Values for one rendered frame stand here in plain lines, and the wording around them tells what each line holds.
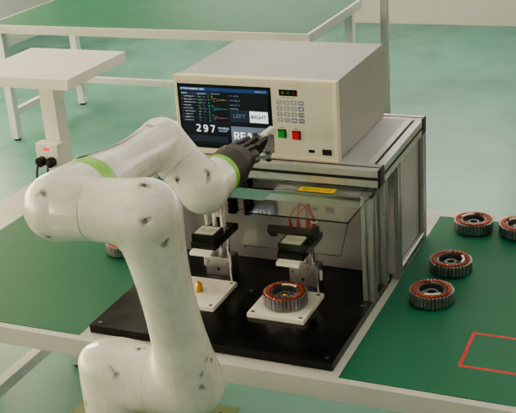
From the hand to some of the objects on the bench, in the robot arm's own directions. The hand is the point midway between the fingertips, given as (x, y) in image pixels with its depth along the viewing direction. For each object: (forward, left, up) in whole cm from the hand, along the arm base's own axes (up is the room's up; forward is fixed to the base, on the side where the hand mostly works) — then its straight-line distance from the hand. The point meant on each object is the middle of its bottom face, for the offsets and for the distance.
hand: (267, 136), depth 245 cm
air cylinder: (+9, -7, -44) cm, 45 cm away
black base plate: (+1, +9, -46) cm, 47 cm away
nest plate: (+3, +21, -44) cm, 48 cm away
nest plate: (-5, -2, -44) cm, 44 cm away
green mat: (+42, +63, -46) cm, 88 cm away
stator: (0, -38, -46) cm, 60 cm away
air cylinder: (+17, +16, -44) cm, 50 cm away
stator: (-5, -2, -42) cm, 43 cm away
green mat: (0, -59, -46) cm, 75 cm away
